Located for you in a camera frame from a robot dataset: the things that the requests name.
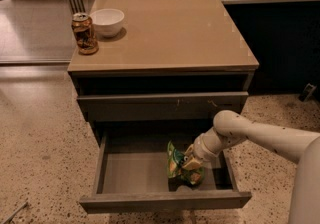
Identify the white ceramic bowl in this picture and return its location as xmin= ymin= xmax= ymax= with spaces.
xmin=91 ymin=9 xmax=125 ymax=37

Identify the green rice chip bag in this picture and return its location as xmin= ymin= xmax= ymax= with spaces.
xmin=167 ymin=141 xmax=205 ymax=187

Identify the closed grey top drawer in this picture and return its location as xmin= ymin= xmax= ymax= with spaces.
xmin=77 ymin=92 xmax=248 ymax=122

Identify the grey drawer cabinet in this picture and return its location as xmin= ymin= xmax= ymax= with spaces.
xmin=67 ymin=0 xmax=260 ymax=215

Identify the open grey middle drawer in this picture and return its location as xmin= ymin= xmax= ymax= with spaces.
xmin=80 ymin=131 xmax=251 ymax=214

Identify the grey floor bracket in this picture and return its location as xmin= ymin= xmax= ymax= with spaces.
xmin=298 ymin=83 xmax=317 ymax=102

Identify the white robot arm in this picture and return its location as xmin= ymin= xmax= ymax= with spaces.
xmin=182 ymin=110 xmax=320 ymax=224

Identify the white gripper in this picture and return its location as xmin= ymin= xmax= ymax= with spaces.
xmin=182 ymin=128 xmax=228 ymax=171

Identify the brown soda can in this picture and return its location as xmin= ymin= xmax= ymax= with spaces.
xmin=71 ymin=12 xmax=99 ymax=54

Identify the metal rod on floor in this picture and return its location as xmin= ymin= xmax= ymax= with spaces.
xmin=1 ymin=201 xmax=28 ymax=224

